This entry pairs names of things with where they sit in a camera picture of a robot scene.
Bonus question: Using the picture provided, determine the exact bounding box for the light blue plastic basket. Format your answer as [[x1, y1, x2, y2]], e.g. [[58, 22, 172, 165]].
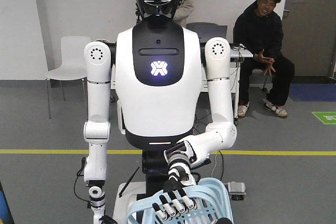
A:
[[124, 178, 234, 223]]

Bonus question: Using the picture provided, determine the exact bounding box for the white humanoid robot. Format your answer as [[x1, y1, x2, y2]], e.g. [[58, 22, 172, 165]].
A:
[[83, 0, 237, 223]]

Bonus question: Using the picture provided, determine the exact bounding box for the white plastic chair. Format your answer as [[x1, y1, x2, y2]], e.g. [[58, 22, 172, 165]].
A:
[[45, 36, 91, 119]]

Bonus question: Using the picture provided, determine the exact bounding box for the standing person grey hoodie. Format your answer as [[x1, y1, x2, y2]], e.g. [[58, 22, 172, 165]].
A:
[[173, 0, 194, 28]]

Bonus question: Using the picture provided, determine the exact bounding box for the grey foot pedal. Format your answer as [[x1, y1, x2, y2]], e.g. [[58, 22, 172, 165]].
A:
[[227, 182, 246, 201]]

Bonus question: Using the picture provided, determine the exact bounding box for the seated man in black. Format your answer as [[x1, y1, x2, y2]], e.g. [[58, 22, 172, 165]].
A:
[[234, 0, 295, 118]]

